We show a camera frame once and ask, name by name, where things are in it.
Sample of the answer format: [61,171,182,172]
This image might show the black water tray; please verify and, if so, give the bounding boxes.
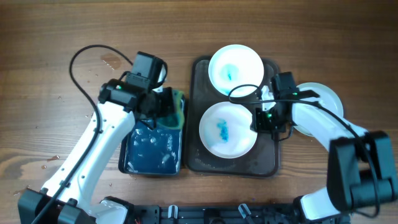
[118,90,187,177]

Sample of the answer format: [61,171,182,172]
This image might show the green yellow sponge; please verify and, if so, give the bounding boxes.
[157,88,185,129]

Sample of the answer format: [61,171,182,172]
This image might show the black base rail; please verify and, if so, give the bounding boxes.
[127,203,299,224]

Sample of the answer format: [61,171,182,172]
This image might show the white plate blue stain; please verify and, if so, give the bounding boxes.
[208,44,264,98]

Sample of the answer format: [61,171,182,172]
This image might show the dark brown serving tray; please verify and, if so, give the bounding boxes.
[182,55,280,178]

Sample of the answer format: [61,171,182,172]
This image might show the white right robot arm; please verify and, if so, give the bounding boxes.
[254,88,397,223]

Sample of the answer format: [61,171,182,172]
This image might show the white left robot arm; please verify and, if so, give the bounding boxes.
[17,79,182,223]

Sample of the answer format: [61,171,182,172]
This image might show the white plate front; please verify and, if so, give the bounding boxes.
[199,101,257,159]

